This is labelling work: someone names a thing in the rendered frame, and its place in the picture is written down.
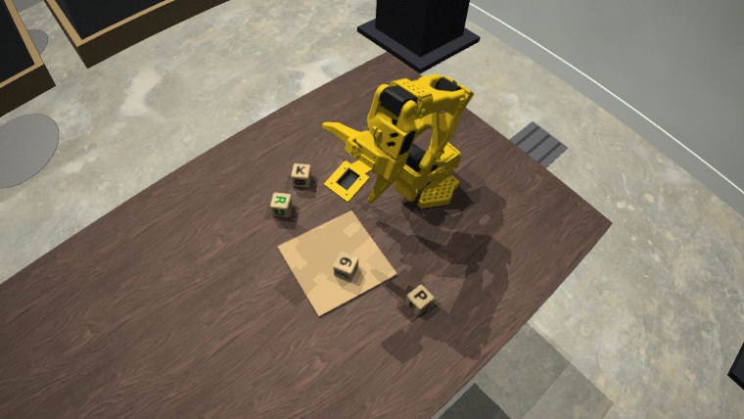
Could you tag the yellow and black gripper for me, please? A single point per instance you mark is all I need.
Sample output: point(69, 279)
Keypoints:
point(348, 179)

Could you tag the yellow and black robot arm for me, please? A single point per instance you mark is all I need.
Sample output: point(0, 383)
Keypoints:
point(406, 101)

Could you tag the beige flat mat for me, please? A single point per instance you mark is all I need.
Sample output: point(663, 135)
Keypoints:
point(311, 257)

